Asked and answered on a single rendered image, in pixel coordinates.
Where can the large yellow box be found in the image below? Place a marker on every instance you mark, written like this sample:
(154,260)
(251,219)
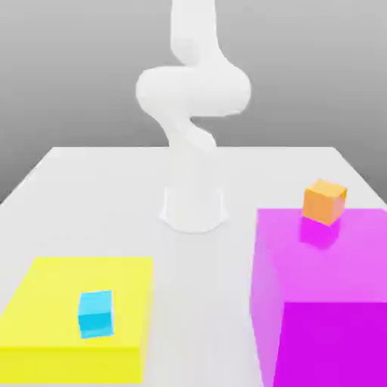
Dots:
(45,302)

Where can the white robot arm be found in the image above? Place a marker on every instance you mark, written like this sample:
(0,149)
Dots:
(193,90)

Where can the small cyan cube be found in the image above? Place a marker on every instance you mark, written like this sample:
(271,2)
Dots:
(95,314)

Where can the small orange cube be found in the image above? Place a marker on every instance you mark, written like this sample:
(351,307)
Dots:
(323,203)

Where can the large magenta box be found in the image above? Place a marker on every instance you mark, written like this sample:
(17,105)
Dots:
(326,332)

